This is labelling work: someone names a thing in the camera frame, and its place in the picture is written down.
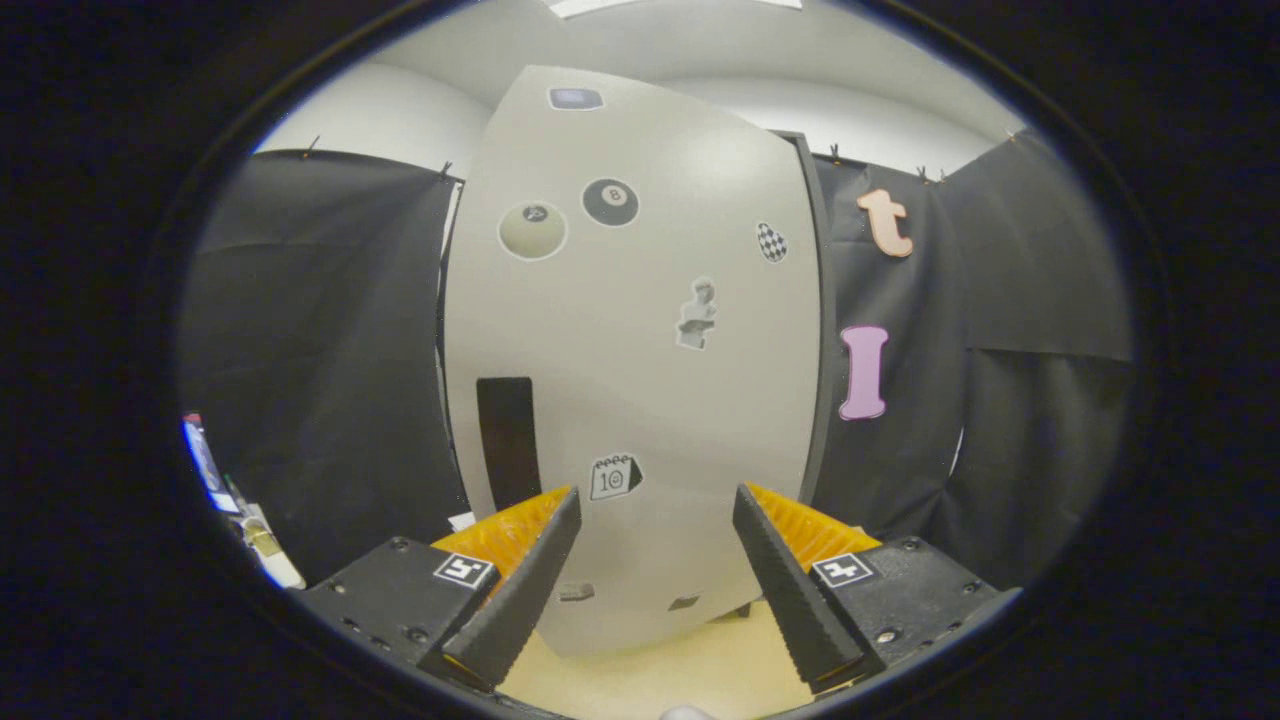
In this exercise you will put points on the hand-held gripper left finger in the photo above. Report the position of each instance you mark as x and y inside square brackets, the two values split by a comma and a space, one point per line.
[525, 590]

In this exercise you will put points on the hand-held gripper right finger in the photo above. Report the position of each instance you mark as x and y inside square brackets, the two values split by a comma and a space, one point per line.
[790, 590]

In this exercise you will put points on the light grey shoe cabinet door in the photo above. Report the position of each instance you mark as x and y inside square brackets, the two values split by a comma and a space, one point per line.
[640, 400]

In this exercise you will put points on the black backdrop cloth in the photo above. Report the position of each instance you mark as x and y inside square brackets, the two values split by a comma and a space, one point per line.
[320, 350]

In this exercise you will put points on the blurred white and blue object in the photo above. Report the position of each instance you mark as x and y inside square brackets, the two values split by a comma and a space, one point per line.
[205, 455]

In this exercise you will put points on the long ceiling light panel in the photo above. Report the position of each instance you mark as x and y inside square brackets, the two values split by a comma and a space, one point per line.
[600, 6]

